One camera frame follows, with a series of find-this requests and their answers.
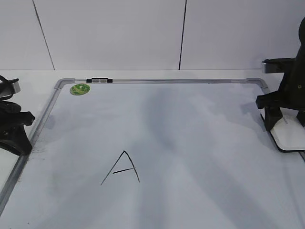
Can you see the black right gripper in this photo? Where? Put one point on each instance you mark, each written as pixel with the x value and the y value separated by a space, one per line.
pixel 291 92

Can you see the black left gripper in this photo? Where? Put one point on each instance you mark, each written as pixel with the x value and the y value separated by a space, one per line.
pixel 13 137

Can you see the white eraser with black felt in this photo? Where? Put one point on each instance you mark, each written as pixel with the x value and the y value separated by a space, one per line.
pixel 288 134

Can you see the round green magnet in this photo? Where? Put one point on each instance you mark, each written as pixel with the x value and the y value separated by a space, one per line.
pixel 79 89

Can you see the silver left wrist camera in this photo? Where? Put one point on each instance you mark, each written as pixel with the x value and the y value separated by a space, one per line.
pixel 9 88

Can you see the white board with grey frame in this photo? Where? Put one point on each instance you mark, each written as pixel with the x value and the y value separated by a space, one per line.
pixel 182 154

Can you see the black and grey frame clip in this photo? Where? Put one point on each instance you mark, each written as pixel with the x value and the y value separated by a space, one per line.
pixel 99 80

